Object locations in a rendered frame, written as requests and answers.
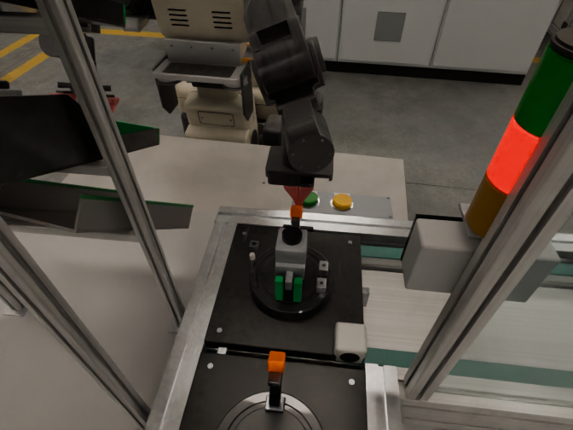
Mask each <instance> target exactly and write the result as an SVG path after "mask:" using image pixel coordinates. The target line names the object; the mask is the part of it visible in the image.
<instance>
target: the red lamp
mask: <svg viewBox="0 0 573 430"><path fill-rule="evenodd" d="M538 140H539V137H536V136H534V135H532V134H530V133H529V132H527V131H526V130H524V129H523V128H522V127H520V126H519V125H518V123H517V122H516V120H515V118H514V115H513V116H512V119H511V121H510V123H509V125H508V127H507V128H506V131H505V133H504V135H503V137H502V139H501V142H500V144H499V146H498V148H497V149H496V151H495V154H494V156H493V158H492V160H491V161H490V164H489V167H488V169H487V175H488V178H489V180H490V181H491V182H492V184H494V186H495V187H496V188H498V189H499V190H501V191H503V192H504V193H506V194H508V195H509V193H510V191H511V190H512V187H513V185H514V184H515V183H516V181H517V179H518V177H519V175H520V173H521V171H522V170H523V169H524V166H525V165H526V163H527V161H528V159H529V158H530V156H531V154H532V153H533V151H534V149H535V147H536V145H537V143H538V142H539V141H538Z"/></svg>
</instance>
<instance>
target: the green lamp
mask: <svg viewBox="0 0 573 430"><path fill-rule="evenodd" d="M572 82H573V59H571V58H568V57H566V56H564V55H561V54H560V53H559V52H557V51H556V50H555V49H554V48H553V47H552V45H551V44H550V42H549V43H548V44H547V47H546V48H545V50H544V52H543V54H542V56H541V59H540V60H539V63H538V65H537V67H536V69H535V71H534V73H533V75H532V77H531V79H530V81H529V83H528V85H527V87H526V90H525V92H524V94H523V96H522V98H521V100H520V102H519V104H518V106H517V108H516V110H515V112H514V118H515V120H516V122H517V123H518V125H519V126H520V127H522V128H523V129H524V130H526V131H527V132H529V133H530V134H532V135H534V136H536V137H541V136H542V135H543V133H544V131H545V129H546V128H547V126H548V124H549V123H550V121H551V119H552V117H553V115H554V114H555V112H556V110H557V109H558V107H559V104H560V103H561V102H562V100H563V98H564V96H565V94H566V92H567V91H568V89H569V88H570V86H571V84H572Z"/></svg>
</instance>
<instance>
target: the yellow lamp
mask: <svg viewBox="0 0 573 430"><path fill-rule="evenodd" d="M506 197H507V194H506V193H504V192H503V191H501V190H499V189H498V188H496V187H495V186H494V184H492V182H491V181H490V180H489V178H488V175H487V171H486V172H485V174H484V176H483V179H482V181H481V183H480V184H479V186H478V189H477V192H476V194H475V195H474V197H473V199H472V202H471V204H470V206H469V207H468V209H467V211H466V221H467V224H468V225H469V227H470V228H471V229H472V230H473V231H474V232H475V233H476V234H477V235H479V236H481V237H482V238H484V237H485V235H486V233H487V232H488V230H489V227H490V226H491V224H492V223H493V221H494V220H495V217H496V215H497V214H498V212H499V210H500V209H501V207H502V205H503V203H504V202H505V200H506Z"/></svg>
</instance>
